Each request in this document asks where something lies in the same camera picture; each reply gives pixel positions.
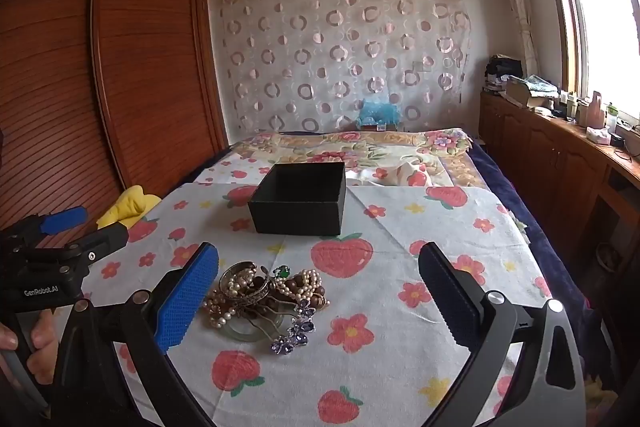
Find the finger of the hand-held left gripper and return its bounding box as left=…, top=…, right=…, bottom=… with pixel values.
left=57, top=222, right=130, bottom=269
left=5, top=206, right=87, bottom=240

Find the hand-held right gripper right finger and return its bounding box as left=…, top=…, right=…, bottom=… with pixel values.
left=417, top=241, right=588, bottom=427

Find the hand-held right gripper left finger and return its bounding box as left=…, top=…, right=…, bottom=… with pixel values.
left=50, top=241, right=221, bottom=427

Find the cream pearl bracelet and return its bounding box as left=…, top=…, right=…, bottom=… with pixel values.
left=202, top=264, right=258, bottom=325

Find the metal cuff bracelet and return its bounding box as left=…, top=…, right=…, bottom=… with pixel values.
left=227, top=261, right=273, bottom=308

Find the pale green jade bangle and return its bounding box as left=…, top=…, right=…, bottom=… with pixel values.
left=226, top=314, right=301, bottom=344

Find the purple crystal hair clip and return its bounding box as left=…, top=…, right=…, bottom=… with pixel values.
left=270, top=299, right=317, bottom=356

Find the white pearl necklace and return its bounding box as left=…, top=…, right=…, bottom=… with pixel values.
left=276, top=268, right=332, bottom=305

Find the black jewelry box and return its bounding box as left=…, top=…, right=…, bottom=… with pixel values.
left=247, top=161, right=347, bottom=237

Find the person's left hand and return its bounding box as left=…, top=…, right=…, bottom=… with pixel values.
left=0, top=309, right=58, bottom=380

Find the yellow plush toy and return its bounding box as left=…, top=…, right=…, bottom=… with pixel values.
left=96, top=186, right=162, bottom=230

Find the strawberry print tablecloth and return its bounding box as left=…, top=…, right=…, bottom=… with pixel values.
left=80, top=181, right=557, bottom=427

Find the dark blue bed cover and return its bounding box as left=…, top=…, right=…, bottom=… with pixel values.
left=467, top=138, right=598, bottom=313

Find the strawberry print bed sheet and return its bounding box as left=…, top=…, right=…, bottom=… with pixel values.
left=192, top=151, right=453, bottom=188

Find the wooden slatted wardrobe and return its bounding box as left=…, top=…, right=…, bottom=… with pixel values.
left=0, top=0, right=232, bottom=253

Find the wooden side cabinet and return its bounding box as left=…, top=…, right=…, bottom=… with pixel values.
left=478, top=91, right=640, bottom=313

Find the floral blanket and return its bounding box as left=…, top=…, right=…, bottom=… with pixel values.
left=229, top=127, right=488, bottom=189

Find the blue plastic bag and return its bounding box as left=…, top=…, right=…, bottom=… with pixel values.
left=357, top=98, right=402, bottom=127

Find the pile of dark bags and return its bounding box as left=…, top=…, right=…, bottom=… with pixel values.
left=485, top=54, right=524, bottom=94

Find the wooden framed window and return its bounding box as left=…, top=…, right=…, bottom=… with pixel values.
left=531, top=0, right=640, bottom=128

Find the circle pattern wall curtain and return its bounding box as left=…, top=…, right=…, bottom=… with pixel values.
left=210, top=0, right=473, bottom=137

